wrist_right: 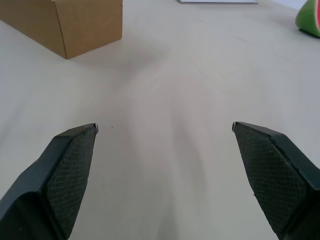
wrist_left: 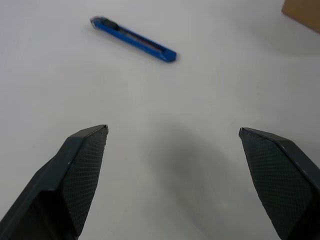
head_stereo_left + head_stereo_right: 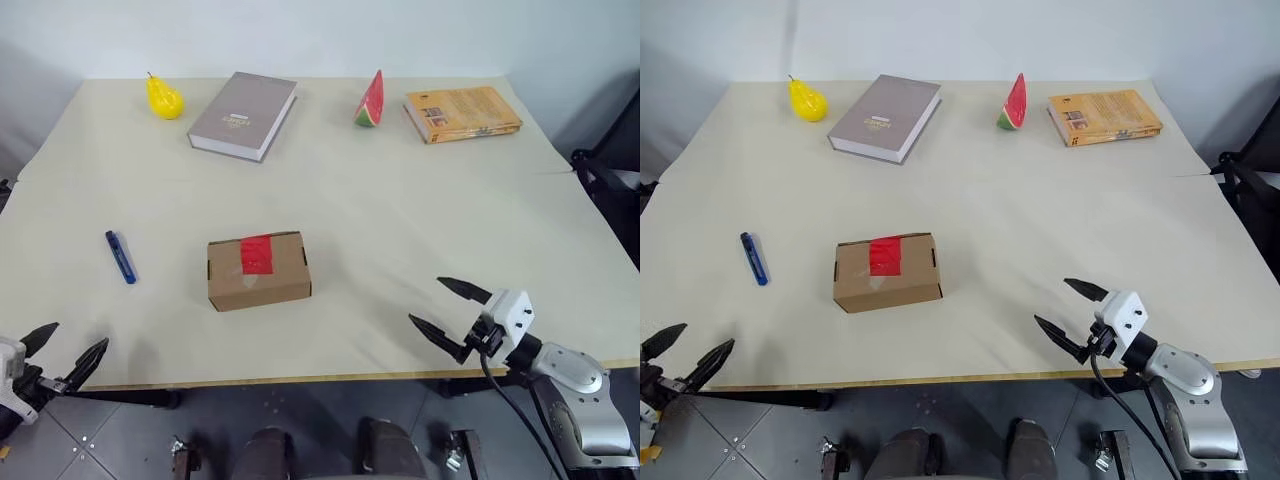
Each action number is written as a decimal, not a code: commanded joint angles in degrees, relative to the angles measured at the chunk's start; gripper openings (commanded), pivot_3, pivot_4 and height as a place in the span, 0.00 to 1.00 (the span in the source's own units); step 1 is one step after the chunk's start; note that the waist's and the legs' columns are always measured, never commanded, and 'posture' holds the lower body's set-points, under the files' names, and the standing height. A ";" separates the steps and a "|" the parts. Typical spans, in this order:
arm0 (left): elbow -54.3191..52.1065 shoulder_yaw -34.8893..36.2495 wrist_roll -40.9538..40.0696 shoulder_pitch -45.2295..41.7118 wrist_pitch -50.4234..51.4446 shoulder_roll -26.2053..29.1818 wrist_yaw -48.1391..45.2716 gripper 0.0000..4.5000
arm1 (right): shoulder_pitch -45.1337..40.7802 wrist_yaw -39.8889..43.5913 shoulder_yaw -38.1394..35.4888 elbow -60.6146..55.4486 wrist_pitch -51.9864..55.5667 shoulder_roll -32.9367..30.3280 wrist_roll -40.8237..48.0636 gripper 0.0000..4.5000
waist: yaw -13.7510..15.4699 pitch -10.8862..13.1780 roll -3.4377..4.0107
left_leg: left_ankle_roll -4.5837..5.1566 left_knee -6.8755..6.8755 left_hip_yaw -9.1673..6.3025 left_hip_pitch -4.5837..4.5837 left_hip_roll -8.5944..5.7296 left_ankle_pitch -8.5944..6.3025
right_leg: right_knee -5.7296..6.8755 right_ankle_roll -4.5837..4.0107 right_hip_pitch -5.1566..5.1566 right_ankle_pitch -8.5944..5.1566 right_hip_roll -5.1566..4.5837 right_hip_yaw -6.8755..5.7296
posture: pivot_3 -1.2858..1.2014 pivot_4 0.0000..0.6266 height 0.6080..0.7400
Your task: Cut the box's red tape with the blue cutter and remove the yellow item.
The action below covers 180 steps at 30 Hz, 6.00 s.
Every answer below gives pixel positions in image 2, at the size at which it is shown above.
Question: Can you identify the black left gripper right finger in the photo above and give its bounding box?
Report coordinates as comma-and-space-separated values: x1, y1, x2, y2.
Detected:
238, 127, 320, 240

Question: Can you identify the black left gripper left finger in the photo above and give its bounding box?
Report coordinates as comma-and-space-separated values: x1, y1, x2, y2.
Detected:
0, 124, 109, 240

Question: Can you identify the blue pen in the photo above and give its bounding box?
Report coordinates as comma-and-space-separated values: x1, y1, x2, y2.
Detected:
89, 16, 178, 62

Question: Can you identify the brown cardboard box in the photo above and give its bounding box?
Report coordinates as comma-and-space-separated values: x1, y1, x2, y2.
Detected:
281, 0, 320, 35

